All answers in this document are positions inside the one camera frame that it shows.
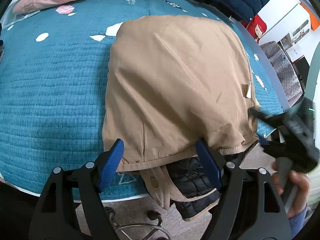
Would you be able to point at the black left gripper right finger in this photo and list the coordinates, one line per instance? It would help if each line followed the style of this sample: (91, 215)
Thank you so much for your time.
(249, 206)

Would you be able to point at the person's right hand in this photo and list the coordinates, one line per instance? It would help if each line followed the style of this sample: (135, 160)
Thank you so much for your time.
(302, 181)

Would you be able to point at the grey patterned fabric bin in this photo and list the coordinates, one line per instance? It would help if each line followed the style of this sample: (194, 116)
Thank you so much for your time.
(285, 71)

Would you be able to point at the tan padded coat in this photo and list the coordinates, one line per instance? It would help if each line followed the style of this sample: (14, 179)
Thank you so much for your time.
(171, 81)

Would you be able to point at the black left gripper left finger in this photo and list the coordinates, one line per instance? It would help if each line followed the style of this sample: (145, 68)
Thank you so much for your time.
(55, 217)

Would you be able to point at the chrome chair base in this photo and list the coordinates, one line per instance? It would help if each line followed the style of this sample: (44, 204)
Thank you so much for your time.
(152, 216)

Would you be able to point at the red cartoon plush pillow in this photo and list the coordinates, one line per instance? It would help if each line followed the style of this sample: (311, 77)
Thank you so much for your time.
(256, 27)

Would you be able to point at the black computer monitor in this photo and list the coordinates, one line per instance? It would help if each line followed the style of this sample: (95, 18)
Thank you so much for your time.
(302, 67)

